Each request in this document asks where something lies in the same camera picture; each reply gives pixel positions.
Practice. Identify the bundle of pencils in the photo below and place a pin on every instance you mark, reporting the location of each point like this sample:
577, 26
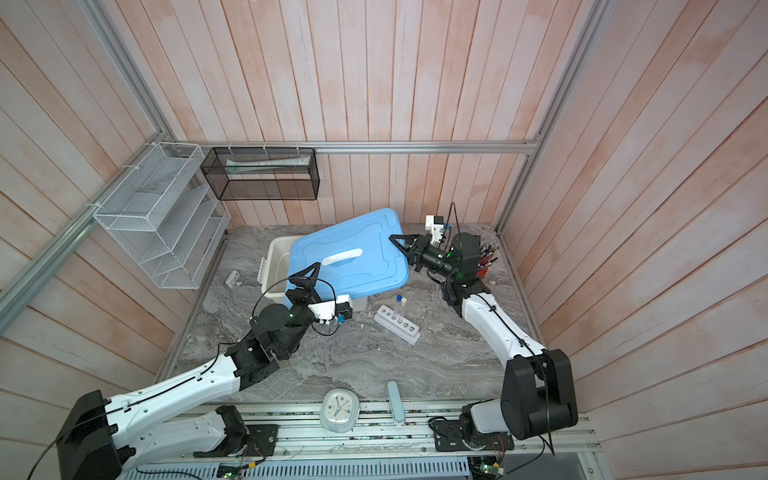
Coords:
487, 256

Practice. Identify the white wire mesh shelf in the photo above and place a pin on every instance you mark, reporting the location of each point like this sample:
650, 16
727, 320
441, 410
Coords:
167, 225

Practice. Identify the light blue stapler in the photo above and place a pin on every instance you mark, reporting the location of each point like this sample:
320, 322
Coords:
396, 403

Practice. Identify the black wire mesh basket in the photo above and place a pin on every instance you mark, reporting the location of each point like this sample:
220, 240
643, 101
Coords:
262, 173

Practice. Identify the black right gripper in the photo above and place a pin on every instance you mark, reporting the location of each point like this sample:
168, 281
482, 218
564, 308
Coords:
421, 248

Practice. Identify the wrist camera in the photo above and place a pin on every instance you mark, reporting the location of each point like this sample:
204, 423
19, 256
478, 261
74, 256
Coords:
339, 309
435, 225

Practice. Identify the round white clock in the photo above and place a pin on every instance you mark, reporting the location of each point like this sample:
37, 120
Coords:
339, 411

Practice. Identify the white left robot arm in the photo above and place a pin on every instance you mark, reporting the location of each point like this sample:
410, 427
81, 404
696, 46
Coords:
104, 437

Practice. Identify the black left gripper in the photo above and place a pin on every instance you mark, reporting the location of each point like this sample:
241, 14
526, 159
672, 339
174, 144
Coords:
308, 283

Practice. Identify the white plastic storage bin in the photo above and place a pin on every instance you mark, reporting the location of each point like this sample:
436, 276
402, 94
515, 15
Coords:
274, 266

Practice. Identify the blue plastic bin lid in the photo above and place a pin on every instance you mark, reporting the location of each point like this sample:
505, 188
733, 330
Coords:
356, 257

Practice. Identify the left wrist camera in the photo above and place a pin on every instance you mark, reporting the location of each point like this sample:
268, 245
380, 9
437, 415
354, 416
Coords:
339, 309

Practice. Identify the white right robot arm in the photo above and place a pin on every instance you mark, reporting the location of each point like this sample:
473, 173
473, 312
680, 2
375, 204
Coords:
538, 392

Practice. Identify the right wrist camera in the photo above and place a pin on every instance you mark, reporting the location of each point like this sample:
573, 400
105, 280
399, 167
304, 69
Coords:
435, 225

